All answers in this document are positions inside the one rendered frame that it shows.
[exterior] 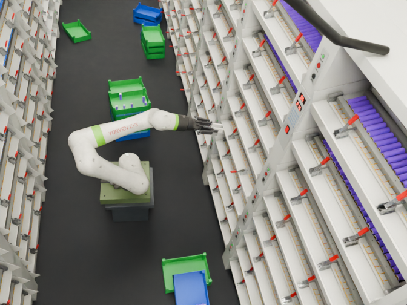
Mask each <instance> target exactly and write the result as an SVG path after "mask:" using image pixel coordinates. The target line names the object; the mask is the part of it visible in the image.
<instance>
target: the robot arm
mask: <svg viewBox="0 0 407 305"><path fill-rule="evenodd" d="M206 126H210V127H213V128H209V127H206ZM153 127H154V128H155V129H157V130H160V131H162V130H174V131H185V130H186V131H192V130H194V131H197V135H200V134H209V135H212V134H213V132H214V133H222V132H223V131H224V129H223V128H221V127H222V124H218V123H213V121H210V119H205V118H201V117H197V116H194V118H191V117H187V116H186V115H181V114H173V113H169V112H166V111H163V110H160V109H157V108H152V109H150V110H147V111H145V112H143V113H140V114H137V115H135V116H132V117H129V118H126V119H122V120H118V121H114V122H109V123H103V124H100V125H95V126H91V127H88V128H84V129H81V130H77V131H74V132H72V133H71V134H70V136H69V138H68V145H69V147H70V149H71V151H72V153H73V155H74V159H75V162H76V167H77V169H78V171H79V172H80V173H81V174H83V175H86V176H90V177H96V178H99V179H102V180H101V183H110V184H111V185H114V189H118V188H120V187H121V188H122V189H123V190H125V191H130V192H132V193H133V194H136V195H141V194H144V193H145V192H146V191H147V190H148V188H149V185H150V183H149V180H148V178H147V176H146V174H145V172H144V170H143V167H142V165H141V162H140V160H139V157H138V156H137V155H136V154H133V153H130V152H128V153H125V154H123V155H121V156H120V158H119V166H116V165H114V164H112V163H111V162H109V161H107V160H105V159H103V158H102V157H101V156H99V155H98V154H97V152H96V150H95V148H97V147H99V146H102V145H104V144H107V143H109V142H112V141H114V140H116V139H118V138H120V137H123V136H126V135H128V134H131V133H134V132H136V131H140V130H145V129H148V128H153Z"/></svg>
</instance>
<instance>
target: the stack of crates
mask: <svg viewBox="0 0 407 305"><path fill-rule="evenodd" d="M108 86H109V91H111V93H119V92H124V91H134V90H142V87H144V85H143V83H142V78H141V76H139V78H138V79H130V80H120V81H114V82H111V80H108Z"/></svg>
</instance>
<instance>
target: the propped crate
mask: <svg viewBox="0 0 407 305"><path fill-rule="evenodd" d="M173 286H174V296H175V302H176V305H197V304H198V305H199V304H202V303H204V304H206V305H210V304H209V299H208V291H207V283H206V278H205V270H201V271H194V272H187V273H182V274H175V275H173Z"/></svg>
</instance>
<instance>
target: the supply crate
mask: <svg viewBox="0 0 407 305"><path fill-rule="evenodd" d="M120 93H121V94H122V100H120V98H119V94H120ZM108 96H109V101H110V105H111V109H112V111H113V115H114V116H115V115H120V114H128V113H135V112H140V111H147V110H150V109H151V102H150V101H149V99H148V96H147V94H146V91H145V87H142V90H134V91H124V92H119V93H111V91H109V92H108ZM142 96H145V101H146V102H147V105H146V106H144V105H145V103H143V102H142ZM131 103H133V107H132V108H131ZM123 104H125V108H124V109H123ZM116 105H117V106H118V110H116Z"/></svg>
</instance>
